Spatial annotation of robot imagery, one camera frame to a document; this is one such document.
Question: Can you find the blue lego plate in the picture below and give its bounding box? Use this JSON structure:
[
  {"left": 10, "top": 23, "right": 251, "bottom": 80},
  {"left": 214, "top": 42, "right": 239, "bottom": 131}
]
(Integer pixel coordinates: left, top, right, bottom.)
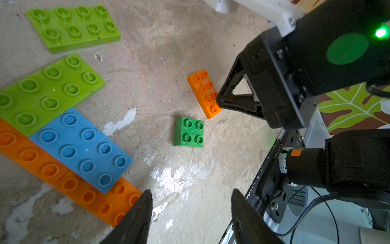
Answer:
[{"left": 30, "top": 108, "right": 133, "bottom": 194}]

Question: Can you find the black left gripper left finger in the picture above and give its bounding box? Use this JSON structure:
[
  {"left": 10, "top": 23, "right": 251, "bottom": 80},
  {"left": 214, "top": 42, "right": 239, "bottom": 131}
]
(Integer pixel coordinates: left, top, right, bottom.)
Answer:
[{"left": 101, "top": 190, "right": 153, "bottom": 244}]

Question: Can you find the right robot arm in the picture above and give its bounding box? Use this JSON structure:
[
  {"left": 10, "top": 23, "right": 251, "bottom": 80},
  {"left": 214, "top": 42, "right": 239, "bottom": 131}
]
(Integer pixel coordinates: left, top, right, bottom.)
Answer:
[{"left": 216, "top": 1, "right": 390, "bottom": 209}]

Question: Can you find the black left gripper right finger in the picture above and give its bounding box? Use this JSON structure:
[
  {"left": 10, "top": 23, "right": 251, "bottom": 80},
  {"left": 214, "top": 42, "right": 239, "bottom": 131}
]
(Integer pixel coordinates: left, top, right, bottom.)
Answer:
[{"left": 231, "top": 189, "right": 283, "bottom": 244}]

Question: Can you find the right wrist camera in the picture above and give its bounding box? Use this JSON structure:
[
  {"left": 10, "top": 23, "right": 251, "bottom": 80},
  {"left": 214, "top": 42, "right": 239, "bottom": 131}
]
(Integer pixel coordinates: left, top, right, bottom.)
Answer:
[{"left": 205, "top": 0, "right": 306, "bottom": 37}]

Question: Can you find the long orange lego plate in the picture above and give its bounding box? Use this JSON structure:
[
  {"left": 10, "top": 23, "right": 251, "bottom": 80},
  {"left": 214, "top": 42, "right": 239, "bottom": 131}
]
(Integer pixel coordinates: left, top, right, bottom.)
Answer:
[{"left": 1, "top": 120, "right": 142, "bottom": 227}]

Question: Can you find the dark green square lego brick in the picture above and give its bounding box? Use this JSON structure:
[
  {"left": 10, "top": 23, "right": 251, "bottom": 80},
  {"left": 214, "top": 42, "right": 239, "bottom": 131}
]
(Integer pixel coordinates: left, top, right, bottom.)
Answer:
[{"left": 173, "top": 117, "right": 205, "bottom": 147}]

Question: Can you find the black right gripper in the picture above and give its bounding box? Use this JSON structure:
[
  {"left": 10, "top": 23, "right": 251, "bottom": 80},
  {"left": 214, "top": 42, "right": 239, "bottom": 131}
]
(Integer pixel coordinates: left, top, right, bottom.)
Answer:
[{"left": 216, "top": 1, "right": 390, "bottom": 130}]

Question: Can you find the lime green lego plate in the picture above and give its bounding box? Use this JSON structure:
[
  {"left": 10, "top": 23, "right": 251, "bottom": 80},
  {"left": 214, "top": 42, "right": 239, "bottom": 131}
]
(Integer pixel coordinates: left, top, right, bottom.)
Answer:
[
  {"left": 1, "top": 53, "right": 106, "bottom": 137},
  {"left": 25, "top": 5, "right": 121, "bottom": 54}
]

